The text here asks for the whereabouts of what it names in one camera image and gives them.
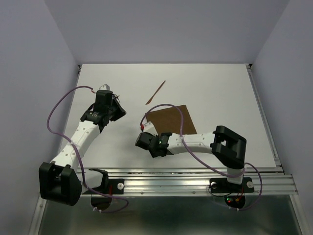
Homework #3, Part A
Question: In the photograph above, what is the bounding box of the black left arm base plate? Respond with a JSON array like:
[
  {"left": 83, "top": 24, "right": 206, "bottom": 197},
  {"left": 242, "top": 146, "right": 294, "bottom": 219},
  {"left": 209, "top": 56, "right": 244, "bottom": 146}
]
[{"left": 92, "top": 178, "right": 124, "bottom": 195}]

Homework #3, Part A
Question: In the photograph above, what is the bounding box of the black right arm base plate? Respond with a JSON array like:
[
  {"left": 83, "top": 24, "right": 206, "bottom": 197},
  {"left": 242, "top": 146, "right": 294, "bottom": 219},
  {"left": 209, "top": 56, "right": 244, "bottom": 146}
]
[{"left": 209, "top": 177, "right": 255, "bottom": 194}]

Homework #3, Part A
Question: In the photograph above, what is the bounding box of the brown wooden knife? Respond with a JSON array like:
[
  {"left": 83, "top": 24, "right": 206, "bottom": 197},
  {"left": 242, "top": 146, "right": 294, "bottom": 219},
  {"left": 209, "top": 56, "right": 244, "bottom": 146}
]
[{"left": 145, "top": 80, "right": 166, "bottom": 105}]

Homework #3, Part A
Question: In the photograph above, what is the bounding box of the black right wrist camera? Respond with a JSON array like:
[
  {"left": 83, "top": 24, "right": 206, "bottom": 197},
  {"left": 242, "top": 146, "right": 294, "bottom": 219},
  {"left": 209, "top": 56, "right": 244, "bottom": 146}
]
[{"left": 142, "top": 121, "right": 158, "bottom": 136}]

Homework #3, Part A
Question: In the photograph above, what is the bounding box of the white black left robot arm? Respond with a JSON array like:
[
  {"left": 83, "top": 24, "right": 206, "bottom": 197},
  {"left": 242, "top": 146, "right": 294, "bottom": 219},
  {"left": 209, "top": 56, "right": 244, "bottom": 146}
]
[{"left": 39, "top": 88, "right": 126, "bottom": 211}]

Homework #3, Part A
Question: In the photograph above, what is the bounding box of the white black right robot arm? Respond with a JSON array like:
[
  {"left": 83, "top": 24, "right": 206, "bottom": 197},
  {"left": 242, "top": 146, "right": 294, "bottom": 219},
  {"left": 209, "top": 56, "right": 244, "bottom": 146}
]
[{"left": 135, "top": 126, "right": 246, "bottom": 191}]

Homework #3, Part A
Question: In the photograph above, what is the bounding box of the aluminium rail frame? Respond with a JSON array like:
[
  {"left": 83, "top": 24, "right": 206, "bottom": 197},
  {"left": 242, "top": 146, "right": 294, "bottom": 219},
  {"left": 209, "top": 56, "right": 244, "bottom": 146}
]
[{"left": 38, "top": 64, "right": 302, "bottom": 235}]

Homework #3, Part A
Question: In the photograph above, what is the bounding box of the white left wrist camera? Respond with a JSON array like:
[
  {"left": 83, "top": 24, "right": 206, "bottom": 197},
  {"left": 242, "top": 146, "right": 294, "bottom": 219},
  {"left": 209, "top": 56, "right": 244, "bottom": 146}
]
[{"left": 99, "top": 84, "right": 110, "bottom": 91}]

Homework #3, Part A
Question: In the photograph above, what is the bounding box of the brown cloth napkin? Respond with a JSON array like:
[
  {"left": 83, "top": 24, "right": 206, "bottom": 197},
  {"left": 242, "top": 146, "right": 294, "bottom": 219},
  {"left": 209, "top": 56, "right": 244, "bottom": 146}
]
[{"left": 146, "top": 105, "right": 197, "bottom": 135}]

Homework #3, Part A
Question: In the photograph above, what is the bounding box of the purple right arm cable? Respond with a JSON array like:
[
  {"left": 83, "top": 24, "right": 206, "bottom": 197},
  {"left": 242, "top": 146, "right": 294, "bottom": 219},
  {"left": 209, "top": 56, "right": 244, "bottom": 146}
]
[{"left": 140, "top": 104, "right": 264, "bottom": 212}]

